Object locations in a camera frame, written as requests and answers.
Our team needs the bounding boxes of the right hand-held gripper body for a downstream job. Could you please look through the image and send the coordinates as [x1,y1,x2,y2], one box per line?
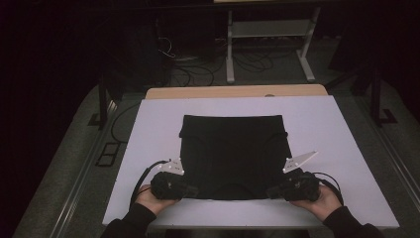
[281,150,322,203]

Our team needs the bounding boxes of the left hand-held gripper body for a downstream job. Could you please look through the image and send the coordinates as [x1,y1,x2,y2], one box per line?
[150,157,186,201]

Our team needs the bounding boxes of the black tank top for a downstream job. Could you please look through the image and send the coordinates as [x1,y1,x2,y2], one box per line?
[178,114,293,201]

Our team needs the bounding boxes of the person's left hand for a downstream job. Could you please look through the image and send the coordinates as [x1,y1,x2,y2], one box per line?
[135,183,180,216]

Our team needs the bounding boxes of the person's right hand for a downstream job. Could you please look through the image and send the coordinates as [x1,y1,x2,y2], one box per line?
[289,183,342,223]

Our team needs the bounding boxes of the white table sheet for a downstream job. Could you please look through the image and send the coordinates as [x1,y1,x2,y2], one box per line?
[102,95,400,230]

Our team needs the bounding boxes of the black metal stand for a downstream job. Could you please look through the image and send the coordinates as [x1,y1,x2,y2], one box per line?
[324,61,399,129]
[86,74,124,131]

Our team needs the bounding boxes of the white metal stand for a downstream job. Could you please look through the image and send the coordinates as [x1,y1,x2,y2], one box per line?
[225,6,322,84]

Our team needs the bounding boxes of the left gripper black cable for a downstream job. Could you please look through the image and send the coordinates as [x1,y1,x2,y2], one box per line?
[129,160,171,208]

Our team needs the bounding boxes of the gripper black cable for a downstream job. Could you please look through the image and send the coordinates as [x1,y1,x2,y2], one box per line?
[311,171,345,206]
[129,160,171,208]

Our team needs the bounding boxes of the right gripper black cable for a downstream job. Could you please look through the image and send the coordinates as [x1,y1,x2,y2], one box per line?
[311,171,345,206]

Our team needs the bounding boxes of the black floor cable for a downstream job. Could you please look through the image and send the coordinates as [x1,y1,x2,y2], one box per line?
[110,102,142,145]

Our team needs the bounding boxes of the metal floor rail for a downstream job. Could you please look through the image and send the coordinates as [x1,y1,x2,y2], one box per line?
[49,98,117,238]
[358,95,420,213]

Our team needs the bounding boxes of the tangle of floor cables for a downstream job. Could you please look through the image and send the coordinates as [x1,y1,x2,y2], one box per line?
[157,35,275,88]

